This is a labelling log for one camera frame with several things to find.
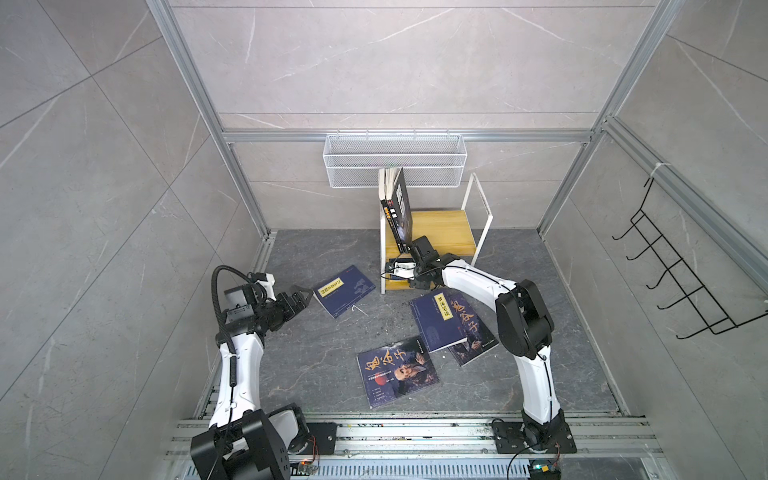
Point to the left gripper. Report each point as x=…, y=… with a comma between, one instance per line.
x=291, y=312

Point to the navy book yellow label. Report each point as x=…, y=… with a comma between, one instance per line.
x=339, y=293

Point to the black wolf book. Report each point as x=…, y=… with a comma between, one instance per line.
x=402, y=209

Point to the purple Guiguzi book front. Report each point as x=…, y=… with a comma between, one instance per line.
x=396, y=370

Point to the purple guiguzi book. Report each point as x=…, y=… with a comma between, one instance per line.
x=479, y=339
x=396, y=370

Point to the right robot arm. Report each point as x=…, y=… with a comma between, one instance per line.
x=524, y=326

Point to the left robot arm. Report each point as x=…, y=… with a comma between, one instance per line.
x=243, y=441

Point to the white wooden two-tier shelf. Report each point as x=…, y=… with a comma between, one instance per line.
x=449, y=231

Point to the navy book Mengxi label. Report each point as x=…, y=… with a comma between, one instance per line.
x=439, y=326

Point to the purple Guiguzi book right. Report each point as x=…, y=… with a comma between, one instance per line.
x=479, y=339

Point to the black book on shelf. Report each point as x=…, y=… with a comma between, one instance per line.
x=385, y=191

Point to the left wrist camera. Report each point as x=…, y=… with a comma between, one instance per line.
x=266, y=281

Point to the white wire mesh basket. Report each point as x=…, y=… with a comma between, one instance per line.
x=434, y=160

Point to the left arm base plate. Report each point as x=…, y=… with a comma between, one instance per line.
x=315, y=438

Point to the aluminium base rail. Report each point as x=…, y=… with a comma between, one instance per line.
x=462, y=447

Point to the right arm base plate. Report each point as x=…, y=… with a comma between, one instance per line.
x=519, y=437

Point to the black wire hook rack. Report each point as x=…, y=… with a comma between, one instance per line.
x=678, y=274

